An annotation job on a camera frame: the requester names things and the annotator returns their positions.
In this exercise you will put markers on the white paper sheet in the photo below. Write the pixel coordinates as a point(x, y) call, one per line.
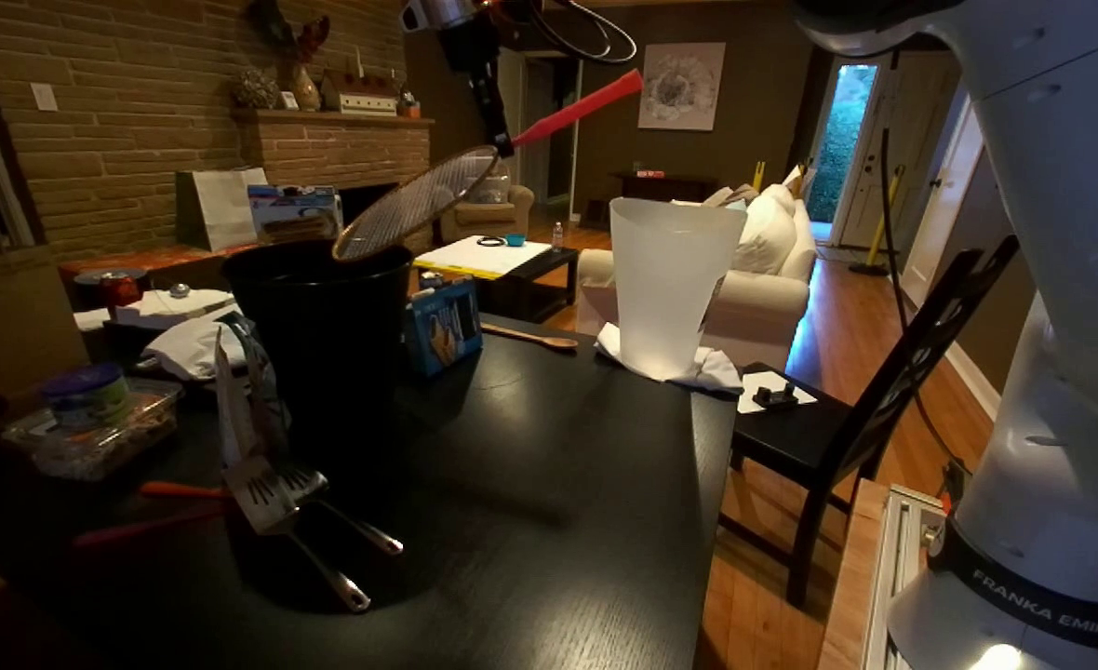
point(754, 378)

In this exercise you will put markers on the beige armchair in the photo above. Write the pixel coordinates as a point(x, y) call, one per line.
point(494, 218)

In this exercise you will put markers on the black round bin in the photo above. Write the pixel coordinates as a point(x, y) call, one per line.
point(325, 348)

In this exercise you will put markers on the brown wooden stick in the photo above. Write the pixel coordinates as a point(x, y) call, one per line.
point(528, 332)

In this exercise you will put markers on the brown paper bag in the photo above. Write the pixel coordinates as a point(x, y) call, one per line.
point(12, 320)

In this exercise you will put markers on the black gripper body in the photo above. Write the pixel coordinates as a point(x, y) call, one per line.
point(468, 48)

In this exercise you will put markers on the dark wooden sideboard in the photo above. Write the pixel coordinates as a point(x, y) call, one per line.
point(664, 188)

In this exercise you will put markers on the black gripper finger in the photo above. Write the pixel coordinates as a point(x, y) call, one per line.
point(507, 125)
point(485, 114)

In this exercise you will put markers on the dark red bowl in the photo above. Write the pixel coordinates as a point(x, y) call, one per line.
point(105, 292)

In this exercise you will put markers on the white wall light switch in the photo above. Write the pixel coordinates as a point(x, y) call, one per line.
point(42, 98)

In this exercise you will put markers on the black wooden chair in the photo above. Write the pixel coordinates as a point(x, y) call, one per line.
point(819, 434)

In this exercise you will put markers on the brick hearth ledge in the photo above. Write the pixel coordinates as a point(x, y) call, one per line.
point(149, 261)

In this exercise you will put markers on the jar with purple lid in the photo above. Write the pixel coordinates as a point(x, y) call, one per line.
point(87, 395)

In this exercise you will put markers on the white paper stack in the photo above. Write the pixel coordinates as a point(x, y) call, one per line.
point(176, 302)

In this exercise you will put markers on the white exterior door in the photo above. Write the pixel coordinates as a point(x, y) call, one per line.
point(912, 211)

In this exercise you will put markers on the white interior door frame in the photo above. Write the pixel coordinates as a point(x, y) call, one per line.
point(510, 188)

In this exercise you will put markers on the blue printed carton box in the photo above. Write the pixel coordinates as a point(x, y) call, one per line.
point(441, 327)

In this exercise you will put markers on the frosted white plastic bin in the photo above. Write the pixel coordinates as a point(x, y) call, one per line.
point(670, 284)

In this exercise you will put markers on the small mantel plant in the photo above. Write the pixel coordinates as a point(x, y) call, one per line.
point(252, 91)

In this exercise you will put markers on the framed white wall picture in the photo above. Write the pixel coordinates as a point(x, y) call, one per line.
point(681, 83)

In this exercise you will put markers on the clear plastic food container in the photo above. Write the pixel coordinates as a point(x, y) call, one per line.
point(100, 449)

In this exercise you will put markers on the wooden robot mounting platform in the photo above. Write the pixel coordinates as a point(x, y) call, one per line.
point(850, 596)

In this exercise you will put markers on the small mantel decoration box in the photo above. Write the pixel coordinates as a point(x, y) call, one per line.
point(367, 103)

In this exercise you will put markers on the white crumpled cloth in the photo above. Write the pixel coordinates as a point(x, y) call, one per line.
point(707, 368)
point(193, 348)

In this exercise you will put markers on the dark coffee table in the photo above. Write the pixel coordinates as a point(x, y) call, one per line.
point(485, 256)

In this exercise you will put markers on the brick fireplace with mantel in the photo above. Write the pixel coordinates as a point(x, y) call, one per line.
point(325, 148)

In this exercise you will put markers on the vase with dried flowers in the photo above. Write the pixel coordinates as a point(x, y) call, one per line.
point(301, 85)

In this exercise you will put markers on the metal slotted tongs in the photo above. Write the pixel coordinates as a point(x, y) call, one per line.
point(268, 497)

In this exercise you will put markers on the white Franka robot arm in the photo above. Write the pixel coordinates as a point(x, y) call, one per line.
point(1069, 311)

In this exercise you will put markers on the colourful printed box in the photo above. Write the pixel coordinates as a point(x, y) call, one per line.
point(291, 207)

